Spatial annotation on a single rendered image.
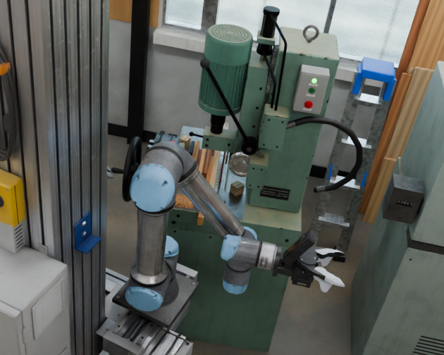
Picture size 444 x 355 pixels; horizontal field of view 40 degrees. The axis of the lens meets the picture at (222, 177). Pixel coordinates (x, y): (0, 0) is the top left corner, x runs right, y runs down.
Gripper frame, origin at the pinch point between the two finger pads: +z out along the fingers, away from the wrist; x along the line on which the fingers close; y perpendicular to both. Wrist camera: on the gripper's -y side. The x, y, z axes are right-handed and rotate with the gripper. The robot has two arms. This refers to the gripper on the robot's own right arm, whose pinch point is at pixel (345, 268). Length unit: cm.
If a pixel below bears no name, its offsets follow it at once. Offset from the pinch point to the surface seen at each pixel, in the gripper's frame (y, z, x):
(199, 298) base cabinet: 84, -46, -72
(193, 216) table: 29, -52, -53
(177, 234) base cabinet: 48, -59, -65
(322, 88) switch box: -28, -15, -64
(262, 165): 7, -30, -65
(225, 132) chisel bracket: 5, -48, -83
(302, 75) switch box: -32, -23, -63
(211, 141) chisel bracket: 9, -53, -79
